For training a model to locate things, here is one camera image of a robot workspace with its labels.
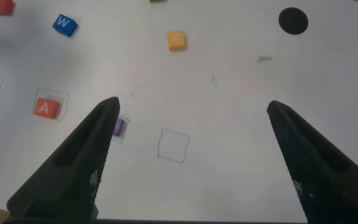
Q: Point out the green letter S block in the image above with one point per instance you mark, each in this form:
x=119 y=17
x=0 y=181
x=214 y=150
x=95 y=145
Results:
x=157 y=1

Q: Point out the purple letter I block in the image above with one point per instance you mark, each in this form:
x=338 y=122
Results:
x=118 y=127

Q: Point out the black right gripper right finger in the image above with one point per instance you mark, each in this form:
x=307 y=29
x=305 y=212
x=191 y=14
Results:
x=322 y=183

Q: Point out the yellow letter block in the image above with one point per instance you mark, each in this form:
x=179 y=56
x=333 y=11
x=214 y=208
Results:
x=176 y=40

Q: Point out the red letter A block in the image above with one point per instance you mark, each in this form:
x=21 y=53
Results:
x=46 y=108

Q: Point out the blue letter W block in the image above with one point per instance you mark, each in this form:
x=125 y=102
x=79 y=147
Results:
x=64 y=25

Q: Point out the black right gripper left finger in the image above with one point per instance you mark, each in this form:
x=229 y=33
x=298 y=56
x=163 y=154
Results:
x=73 y=168

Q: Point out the red letter R block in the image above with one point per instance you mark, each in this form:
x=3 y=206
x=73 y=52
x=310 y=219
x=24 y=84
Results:
x=0 y=7

